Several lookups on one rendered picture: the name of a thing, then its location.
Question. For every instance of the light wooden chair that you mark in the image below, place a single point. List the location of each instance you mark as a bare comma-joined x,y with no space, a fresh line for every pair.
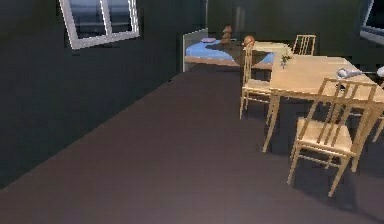
255,86
304,45
328,135

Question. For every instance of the small green plant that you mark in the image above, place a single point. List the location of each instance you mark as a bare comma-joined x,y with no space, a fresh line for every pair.
285,59

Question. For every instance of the brown teddy bear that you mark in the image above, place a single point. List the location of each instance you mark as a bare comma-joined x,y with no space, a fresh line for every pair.
226,35

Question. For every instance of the white framed window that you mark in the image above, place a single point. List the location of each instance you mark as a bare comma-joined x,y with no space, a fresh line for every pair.
87,40
371,32

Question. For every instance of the bed with blue cover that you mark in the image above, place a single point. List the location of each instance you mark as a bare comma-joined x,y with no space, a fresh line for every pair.
206,53

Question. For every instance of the pale grey blue dish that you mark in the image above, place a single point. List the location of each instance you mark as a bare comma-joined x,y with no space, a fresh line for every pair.
346,72

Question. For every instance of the light wooden dining table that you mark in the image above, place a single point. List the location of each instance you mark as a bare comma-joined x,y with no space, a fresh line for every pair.
308,77

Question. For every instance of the lilac pillow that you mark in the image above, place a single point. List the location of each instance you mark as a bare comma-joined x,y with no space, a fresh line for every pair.
208,40

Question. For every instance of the orange brown ball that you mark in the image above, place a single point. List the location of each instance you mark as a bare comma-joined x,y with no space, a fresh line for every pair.
248,41

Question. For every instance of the pale round dish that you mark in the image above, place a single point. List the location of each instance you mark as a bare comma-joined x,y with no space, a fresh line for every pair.
381,71

